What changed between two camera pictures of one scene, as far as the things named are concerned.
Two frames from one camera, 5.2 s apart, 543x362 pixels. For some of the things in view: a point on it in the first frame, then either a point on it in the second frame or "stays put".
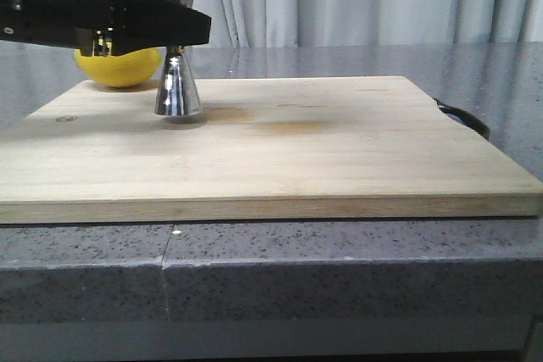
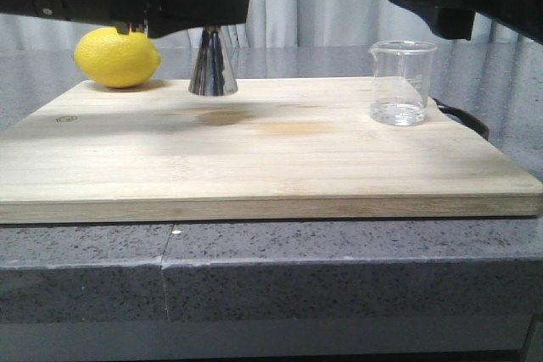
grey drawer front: x=124 y=340 stays put
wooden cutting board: x=261 y=149 stays put
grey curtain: x=268 y=1 stays put
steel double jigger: x=177 y=95 → x=213 y=75
